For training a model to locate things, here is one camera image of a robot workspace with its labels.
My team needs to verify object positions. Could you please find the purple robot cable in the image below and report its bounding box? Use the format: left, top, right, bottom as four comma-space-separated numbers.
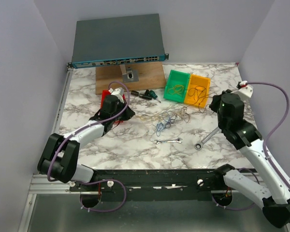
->
211, 81, 290, 227
47, 81, 131, 213

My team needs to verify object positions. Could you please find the silver ratchet wrench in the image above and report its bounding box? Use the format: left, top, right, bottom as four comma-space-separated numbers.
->
194, 127, 220, 150

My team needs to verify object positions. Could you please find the grey blue network switch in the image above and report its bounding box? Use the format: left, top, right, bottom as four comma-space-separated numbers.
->
69, 14, 169, 69

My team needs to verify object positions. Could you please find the silver open-end wrench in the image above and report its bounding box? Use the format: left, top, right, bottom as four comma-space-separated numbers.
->
154, 138, 182, 145

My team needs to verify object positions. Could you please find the red plastic bin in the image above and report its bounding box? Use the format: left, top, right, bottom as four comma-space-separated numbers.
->
99, 90, 127, 119

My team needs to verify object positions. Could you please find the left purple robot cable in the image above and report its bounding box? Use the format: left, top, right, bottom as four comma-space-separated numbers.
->
47, 81, 131, 213

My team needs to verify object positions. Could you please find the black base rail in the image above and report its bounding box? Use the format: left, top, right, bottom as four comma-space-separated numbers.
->
70, 164, 235, 206

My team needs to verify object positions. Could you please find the aluminium extrusion frame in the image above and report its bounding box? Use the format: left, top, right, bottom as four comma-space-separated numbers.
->
17, 63, 74, 232

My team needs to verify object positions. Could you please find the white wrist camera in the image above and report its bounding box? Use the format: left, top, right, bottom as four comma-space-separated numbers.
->
232, 81, 253, 101
108, 87, 124, 102

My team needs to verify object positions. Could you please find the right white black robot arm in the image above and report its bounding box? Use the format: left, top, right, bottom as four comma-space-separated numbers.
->
209, 91, 290, 228

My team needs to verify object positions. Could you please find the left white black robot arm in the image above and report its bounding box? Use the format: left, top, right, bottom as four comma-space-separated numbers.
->
37, 95, 135, 191

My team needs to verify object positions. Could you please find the green plastic bin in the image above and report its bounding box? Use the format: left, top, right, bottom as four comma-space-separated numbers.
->
163, 70, 190, 103

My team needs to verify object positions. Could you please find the wooden board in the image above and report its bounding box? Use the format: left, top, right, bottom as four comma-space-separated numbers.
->
95, 62, 166, 95

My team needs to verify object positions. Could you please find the yellow cable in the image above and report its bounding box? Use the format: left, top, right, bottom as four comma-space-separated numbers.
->
166, 84, 186, 95
135, 103, 191, 124

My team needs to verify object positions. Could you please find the grey metal bracket stand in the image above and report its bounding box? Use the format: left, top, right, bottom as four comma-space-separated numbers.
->
119, 64, 139, 83

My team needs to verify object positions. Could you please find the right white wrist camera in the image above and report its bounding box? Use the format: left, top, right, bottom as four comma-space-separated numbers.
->
232, 81, 253, 101

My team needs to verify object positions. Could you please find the green handled screwdriver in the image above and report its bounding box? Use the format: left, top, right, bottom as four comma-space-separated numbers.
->
145, 89, 161, 103

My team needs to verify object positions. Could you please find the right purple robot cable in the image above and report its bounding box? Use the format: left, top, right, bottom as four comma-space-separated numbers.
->
211, 81, 290, 227

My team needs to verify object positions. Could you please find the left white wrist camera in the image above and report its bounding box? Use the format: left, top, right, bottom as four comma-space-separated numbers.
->
108, 87, 124, 102

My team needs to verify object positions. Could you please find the black cylindrical tool handle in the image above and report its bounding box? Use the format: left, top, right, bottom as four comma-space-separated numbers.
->
139, 94, 152, 101

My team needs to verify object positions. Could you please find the orange plastic bin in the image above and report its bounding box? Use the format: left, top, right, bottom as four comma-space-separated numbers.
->
184, 74, 211, 108

